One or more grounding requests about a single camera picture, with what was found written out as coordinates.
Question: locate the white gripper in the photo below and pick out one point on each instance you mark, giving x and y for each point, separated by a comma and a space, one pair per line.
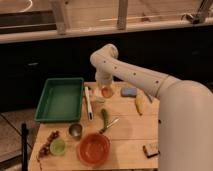
104, 80

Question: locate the red orange apple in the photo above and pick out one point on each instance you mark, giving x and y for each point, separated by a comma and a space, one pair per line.
106, 92

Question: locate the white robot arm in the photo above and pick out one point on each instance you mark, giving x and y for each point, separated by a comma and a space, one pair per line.
185, 117

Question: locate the small metal cup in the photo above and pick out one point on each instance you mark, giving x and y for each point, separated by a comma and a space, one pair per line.
75, 130

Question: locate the small green cup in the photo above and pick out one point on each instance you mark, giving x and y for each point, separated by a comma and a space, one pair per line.
57, 147

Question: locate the white marker pen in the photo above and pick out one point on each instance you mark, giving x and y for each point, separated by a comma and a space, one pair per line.
89, 108

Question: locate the blue sponge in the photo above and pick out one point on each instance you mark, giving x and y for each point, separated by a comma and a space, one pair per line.
128, 92

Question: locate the green chili pepper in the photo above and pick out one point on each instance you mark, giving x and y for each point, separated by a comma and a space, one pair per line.
104, 113

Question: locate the metal spoon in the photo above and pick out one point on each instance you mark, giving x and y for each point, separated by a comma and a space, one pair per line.
109, 125

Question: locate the yellow banana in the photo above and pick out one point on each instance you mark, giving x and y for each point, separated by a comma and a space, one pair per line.
139, 103

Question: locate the green plastic tray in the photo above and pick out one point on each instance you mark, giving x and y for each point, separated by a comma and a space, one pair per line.
60, 101

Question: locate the orange plastic bowl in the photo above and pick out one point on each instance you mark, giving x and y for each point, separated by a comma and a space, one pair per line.
93, 149

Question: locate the wooden black eraser block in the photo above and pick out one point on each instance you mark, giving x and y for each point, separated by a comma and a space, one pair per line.
151, 150

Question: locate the wooden window frame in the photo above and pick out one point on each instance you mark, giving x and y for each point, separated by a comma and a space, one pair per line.
29, 20

